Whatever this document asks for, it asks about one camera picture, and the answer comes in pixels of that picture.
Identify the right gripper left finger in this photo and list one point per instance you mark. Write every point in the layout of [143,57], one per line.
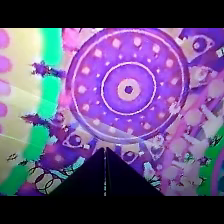
[88,180]

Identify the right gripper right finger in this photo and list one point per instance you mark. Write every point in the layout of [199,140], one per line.
[125,180]

